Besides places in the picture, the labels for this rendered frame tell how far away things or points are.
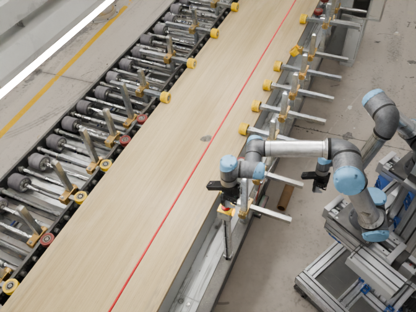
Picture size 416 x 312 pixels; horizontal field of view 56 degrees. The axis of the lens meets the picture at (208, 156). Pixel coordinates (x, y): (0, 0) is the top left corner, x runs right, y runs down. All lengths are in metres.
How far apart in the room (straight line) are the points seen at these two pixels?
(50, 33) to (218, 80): 2.22
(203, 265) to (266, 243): 0.90
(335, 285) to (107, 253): 1.55
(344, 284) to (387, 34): 3.56
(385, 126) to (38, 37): 1.55
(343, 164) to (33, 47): 1.18
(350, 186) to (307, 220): 1.78
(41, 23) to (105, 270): 1.50
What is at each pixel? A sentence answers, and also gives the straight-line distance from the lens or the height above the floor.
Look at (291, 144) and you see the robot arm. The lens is 1.72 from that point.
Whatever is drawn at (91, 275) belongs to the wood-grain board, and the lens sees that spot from 2.26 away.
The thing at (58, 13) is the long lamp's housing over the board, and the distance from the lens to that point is 1.10.
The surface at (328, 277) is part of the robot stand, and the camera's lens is 2.95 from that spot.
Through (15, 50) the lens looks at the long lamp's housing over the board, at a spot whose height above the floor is 2.37.
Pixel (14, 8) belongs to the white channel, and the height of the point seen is 2.44.
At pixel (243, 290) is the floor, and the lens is 3.07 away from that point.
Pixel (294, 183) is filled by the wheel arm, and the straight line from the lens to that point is 2.51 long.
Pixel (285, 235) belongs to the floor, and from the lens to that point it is 3.29.
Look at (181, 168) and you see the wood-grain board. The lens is 2.53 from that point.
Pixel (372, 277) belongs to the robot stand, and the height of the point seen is 0.95.
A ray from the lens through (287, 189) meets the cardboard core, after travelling 3.44.
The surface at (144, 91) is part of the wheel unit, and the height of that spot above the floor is 0.96.
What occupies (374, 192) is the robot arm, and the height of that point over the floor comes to 1.26.
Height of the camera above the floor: 2.85
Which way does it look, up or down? 49 degrees down
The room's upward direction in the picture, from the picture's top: 5 degrees counter-clockwise
